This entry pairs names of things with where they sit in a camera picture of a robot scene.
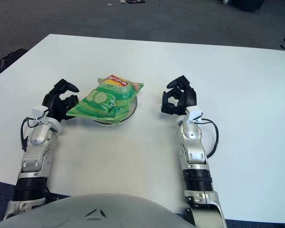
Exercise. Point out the black bulky object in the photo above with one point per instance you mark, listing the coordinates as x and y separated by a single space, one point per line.
244 4

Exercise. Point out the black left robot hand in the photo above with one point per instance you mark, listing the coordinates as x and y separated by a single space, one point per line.
53 102

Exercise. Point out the black backpack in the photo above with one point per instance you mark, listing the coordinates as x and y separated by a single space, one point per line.
13 58

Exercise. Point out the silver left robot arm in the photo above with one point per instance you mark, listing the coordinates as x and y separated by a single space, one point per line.
36 136

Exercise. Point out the green potato chips bag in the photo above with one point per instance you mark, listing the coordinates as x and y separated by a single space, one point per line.
102 102

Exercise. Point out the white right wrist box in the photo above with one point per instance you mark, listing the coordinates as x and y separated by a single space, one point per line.
194 114

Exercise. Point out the grey robot torso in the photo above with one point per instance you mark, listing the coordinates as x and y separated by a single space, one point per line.
97 213

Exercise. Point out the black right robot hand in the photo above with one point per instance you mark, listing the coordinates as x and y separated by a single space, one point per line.
188 97

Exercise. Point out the white plate with black rim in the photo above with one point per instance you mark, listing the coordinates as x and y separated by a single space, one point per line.
133 107

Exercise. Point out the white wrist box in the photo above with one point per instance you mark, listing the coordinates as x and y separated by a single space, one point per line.
194 114
39 112

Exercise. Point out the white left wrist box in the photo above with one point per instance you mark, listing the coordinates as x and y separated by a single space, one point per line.
39 112

